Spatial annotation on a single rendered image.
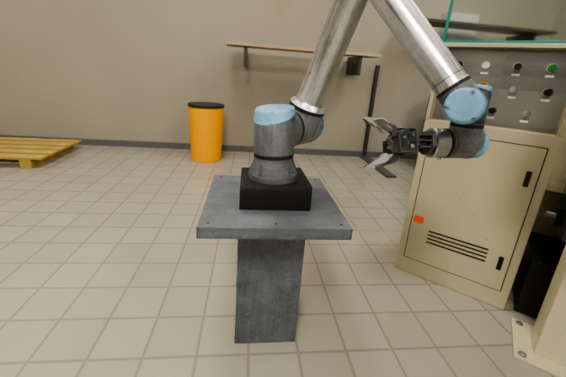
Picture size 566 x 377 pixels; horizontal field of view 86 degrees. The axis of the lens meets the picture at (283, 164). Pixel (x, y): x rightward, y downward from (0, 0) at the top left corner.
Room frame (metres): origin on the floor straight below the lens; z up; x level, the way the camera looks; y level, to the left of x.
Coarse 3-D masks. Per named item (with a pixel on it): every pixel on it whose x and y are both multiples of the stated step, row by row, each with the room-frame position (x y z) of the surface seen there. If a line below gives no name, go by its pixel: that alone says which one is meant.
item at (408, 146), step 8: (400, 128) 0.86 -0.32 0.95; (408, 128) 0.86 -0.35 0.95; (416, 128) 0.86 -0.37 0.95; (392, 136) 0.89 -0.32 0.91; (400, 136) 0.85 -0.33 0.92; (408, 136) 0.85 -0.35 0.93; (416, 136) 0.85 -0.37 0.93; (424, 136) 0.88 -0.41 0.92; (432, 136) 0.86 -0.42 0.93; (392, 144) 0.89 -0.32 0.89; (400, 144) 0.84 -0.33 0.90; (408, 144) 0.84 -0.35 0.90; (416, 144) 0.85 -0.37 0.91; (424, 144) 0.87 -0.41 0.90; (432, 144) 0.85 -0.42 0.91; (392, 152) 0.89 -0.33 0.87; (400, 152) 0.85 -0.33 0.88; (408, 152) 0.85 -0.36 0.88; (424, 152) 0.89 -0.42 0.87
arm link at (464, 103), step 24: (384, 0) 0.91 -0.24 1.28; (408, 0) 0.90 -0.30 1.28; (408, 24) 0.87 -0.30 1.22; (408, 48) 0.87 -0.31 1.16; (432, 48) 0.84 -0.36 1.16; (432, 72) 0.83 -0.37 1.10; (456, 72) 0.80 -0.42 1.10; (456, 96) 0.78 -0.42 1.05; (480, 96) 0.75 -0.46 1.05; (456, 120) 0.77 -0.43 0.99
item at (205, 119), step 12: (192, 108) 3.39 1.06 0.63; (204, 108) 3.35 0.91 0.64; (216, 108) 3.42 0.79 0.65; (192, 120) 3.40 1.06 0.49; (204, 120) 3.36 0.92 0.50; (216, 120) 3.44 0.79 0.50; (192, 132) 3.42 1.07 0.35; (204, 132) 3.37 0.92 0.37; (216, 132) 3.45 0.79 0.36; (192, 144) 3.43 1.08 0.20; (204, 144) 3.38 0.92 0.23; (216, 144) 3.46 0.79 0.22; (192, 156) 3.45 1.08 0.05; (204, 156) 3.38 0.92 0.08; (216, 156) 3.47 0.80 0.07
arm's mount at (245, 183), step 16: (304, 176) 1.13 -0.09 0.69; (240, 192) 0.97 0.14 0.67; (256, 192) 0.98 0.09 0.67; (272, 192) 0.99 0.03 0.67; (288, 192) 0.99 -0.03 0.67; (304, 192) 1.00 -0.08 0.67; (240, 208) 0.97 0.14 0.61; (256, 208) 0.98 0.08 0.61; (272, 208) 0.99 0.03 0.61; (288, 208) 0.99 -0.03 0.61; (304, 208) 1.00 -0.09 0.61
